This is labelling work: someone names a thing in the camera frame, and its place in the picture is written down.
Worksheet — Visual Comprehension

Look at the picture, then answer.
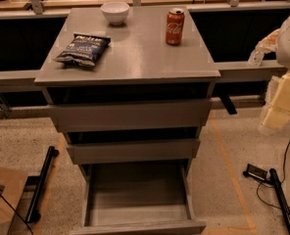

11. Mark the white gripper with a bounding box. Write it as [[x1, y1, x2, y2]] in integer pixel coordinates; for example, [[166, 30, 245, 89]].
[[256, 28, 290, 135]]

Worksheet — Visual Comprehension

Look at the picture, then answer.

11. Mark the blue chip bag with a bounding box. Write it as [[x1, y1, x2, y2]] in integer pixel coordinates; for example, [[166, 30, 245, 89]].
[[55, 33, 111, 67]]

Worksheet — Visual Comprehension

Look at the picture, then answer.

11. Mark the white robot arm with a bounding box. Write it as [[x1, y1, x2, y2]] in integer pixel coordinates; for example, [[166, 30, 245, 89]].
[[255, 16, 290, 134]]

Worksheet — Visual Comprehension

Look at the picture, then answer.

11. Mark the grey top drawer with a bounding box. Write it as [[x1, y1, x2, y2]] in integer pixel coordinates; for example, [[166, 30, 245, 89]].
[[47, 100, 212, 132]]

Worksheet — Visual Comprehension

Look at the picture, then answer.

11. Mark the grey middle drawer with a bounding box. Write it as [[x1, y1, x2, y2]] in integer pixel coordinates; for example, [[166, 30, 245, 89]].
[[67, 139, 200, 165]]

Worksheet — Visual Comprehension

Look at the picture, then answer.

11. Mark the grey drawer cabinet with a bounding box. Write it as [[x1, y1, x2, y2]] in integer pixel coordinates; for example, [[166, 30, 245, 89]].
[[33, 5, 221, 183]]

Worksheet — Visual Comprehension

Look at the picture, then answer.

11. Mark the grey open bottom drawer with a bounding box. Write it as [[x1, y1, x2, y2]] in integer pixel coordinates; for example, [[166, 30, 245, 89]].
[[70, 161, 206, 235]]

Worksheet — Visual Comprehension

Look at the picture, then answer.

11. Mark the grey metal railing beam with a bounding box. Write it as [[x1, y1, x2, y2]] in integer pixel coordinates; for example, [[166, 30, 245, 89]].
[[0, 60, 286, 93]]

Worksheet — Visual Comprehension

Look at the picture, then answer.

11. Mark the clear sanitizer bottle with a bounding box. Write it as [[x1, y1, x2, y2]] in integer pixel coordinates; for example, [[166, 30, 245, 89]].
[[248, 50, 265, 67]]

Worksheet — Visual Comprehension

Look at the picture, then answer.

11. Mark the small black floor device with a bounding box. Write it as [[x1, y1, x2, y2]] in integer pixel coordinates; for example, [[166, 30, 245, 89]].
[[243, 164, 267, 181]]

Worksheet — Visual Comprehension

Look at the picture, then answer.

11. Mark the black bar stand right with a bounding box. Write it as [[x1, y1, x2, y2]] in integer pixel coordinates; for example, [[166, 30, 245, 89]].
[[269, 168, 290, 235]]

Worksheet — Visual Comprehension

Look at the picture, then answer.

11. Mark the black bar stand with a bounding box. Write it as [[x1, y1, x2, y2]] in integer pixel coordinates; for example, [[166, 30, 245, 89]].
[[25, 146, 59, 223], [269, 168, 290, 235]]

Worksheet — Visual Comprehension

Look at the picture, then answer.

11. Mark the red cola can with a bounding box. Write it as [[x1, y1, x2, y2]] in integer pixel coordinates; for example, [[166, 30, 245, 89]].
[[166, 8, 185, 45]]

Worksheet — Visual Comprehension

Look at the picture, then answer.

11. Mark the white ceramic bowl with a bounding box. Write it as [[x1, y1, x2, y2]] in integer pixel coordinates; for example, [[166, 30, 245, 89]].
[[101, 2, 129, 24]]

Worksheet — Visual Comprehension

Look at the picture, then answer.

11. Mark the black bar stand left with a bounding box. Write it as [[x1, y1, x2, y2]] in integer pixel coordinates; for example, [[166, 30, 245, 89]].
[[25, 146, 59, 223]]

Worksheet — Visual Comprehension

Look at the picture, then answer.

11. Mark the brown cardboard box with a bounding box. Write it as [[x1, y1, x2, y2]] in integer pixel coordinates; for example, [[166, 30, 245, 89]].
[[0, 166, 27, 235]]

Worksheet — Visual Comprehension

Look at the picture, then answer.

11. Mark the black cable on box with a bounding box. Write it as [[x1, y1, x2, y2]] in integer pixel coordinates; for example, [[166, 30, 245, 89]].
[[0, 183, 35, 235]]

